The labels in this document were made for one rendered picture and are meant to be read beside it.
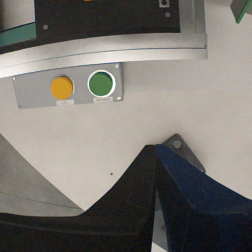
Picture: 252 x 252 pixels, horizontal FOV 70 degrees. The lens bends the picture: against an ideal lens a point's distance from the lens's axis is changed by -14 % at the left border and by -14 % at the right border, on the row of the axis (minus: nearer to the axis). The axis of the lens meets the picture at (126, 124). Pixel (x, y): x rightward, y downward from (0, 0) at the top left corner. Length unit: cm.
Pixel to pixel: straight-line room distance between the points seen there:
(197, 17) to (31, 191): 191
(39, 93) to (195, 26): 30
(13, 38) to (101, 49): 18
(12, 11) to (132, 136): 40
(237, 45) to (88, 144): 43
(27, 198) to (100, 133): 169
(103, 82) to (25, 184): 173
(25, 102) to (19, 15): 18
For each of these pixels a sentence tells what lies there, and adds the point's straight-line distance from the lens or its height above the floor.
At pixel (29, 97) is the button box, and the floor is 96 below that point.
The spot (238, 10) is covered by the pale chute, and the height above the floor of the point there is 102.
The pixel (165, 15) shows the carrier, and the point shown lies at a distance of 34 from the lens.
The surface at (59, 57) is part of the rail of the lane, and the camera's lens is 37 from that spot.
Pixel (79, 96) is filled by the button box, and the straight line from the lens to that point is 37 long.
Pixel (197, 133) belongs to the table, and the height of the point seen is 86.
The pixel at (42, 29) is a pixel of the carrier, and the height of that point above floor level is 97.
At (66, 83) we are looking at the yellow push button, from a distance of 36.
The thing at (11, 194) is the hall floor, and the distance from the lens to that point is 220.
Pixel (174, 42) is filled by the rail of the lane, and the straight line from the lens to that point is 35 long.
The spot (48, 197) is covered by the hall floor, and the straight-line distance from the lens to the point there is 198.
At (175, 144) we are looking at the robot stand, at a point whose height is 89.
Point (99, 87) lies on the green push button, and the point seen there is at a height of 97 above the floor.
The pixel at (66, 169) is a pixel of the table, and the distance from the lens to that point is 58.
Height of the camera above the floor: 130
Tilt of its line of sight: 67 degrees down
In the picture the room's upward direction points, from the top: 176 degrees counter-clockwise
